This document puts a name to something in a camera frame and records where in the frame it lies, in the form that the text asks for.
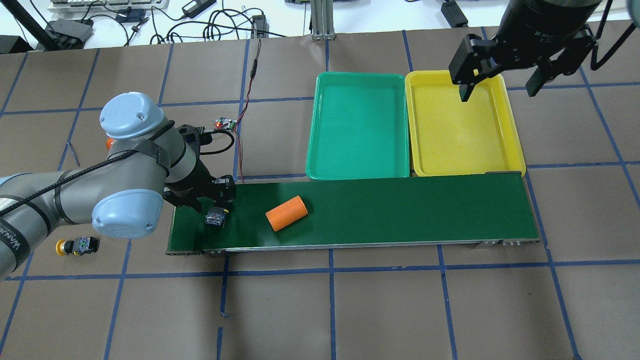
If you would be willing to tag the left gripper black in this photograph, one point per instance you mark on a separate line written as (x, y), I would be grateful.
(192, 186)

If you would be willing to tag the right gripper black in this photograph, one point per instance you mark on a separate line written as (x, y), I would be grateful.
(537, 21)

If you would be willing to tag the green push button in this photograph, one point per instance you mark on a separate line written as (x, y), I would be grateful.
(216, 216)

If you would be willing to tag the plain orange cylinder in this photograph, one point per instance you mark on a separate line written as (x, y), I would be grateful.
(286, 213)

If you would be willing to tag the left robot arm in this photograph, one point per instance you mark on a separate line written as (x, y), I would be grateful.
(149, 163)

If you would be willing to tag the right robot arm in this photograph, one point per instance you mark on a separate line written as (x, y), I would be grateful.
(552, 36)

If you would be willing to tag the motor speed controller board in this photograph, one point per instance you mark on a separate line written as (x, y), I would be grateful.
(225, 124)

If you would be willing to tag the yellow plastic tray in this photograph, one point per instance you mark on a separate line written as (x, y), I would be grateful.
(450, 137)

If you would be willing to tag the green conveyor belt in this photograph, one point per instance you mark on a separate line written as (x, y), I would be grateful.
(368, 212)

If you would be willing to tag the yellow push button far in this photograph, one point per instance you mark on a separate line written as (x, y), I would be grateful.
(78, 246)

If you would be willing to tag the green plastic tray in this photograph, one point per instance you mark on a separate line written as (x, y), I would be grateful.
(359, 127)

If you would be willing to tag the white keyboard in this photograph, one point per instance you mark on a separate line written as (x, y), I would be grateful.
(82, 6)

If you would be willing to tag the black cable tie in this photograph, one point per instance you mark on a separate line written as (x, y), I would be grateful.
(71, 150)

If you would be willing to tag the aluminium frame post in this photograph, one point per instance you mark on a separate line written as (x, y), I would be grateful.
(322, 20)

